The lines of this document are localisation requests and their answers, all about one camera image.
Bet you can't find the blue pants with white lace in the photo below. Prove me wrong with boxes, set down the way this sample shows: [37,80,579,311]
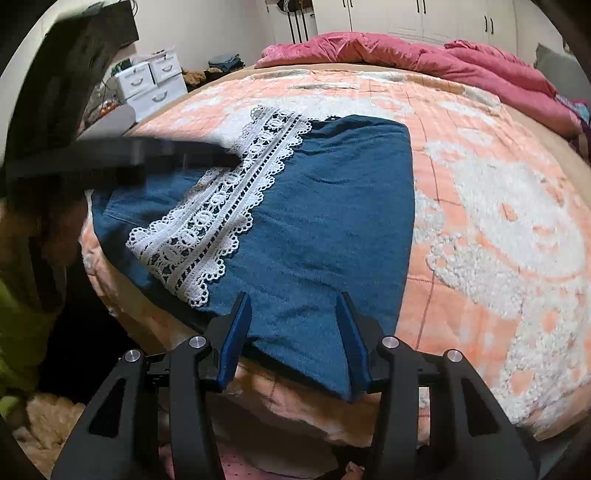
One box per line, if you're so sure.
[90,106,416,402]

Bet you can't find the pink duvet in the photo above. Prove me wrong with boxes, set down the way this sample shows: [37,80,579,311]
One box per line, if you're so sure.
[255,32,580,137]

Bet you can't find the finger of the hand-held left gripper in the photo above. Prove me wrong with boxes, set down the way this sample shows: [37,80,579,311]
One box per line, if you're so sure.
[9,157,155,189]
[78,137,242,169]

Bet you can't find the grey quilted headboard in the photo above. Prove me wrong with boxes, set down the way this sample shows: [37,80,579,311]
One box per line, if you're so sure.
[536,42,591,102]

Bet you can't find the beige fluffy rug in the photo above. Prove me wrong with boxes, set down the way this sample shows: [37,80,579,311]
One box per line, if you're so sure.
[14,392,86,478]

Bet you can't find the small white drawer box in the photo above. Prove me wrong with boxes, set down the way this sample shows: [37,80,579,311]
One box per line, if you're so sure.
[150,48,181,84]
[115,62,156,97]

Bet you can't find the white drawer cabinet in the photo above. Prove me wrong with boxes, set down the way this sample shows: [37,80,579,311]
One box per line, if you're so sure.
[124,74,188,112]

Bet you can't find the teal and pink cloth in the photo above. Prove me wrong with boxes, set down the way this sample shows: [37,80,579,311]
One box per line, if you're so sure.
[556,95,591,125]

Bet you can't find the white wardrobe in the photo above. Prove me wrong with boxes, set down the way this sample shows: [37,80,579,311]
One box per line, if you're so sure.
[311,0,518,47]

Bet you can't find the grey padded board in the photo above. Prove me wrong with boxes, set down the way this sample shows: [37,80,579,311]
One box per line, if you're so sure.
[78,104,137,139]

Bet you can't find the pile of folded clothes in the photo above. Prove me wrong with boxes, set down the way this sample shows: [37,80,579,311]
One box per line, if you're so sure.
[208,54,243,75]

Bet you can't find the pink and white patterned blanket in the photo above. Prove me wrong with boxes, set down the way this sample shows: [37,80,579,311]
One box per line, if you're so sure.
[78,69,591,439]

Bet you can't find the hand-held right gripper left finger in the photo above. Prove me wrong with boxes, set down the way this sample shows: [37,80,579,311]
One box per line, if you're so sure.
[51,292,252,480]

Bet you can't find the brown plush toy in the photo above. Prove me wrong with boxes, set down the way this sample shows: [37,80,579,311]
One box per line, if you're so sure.
[181,68,222,88]

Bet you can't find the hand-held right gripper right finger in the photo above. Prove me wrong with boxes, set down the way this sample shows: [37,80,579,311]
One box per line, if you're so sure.
[336,292,541,480]

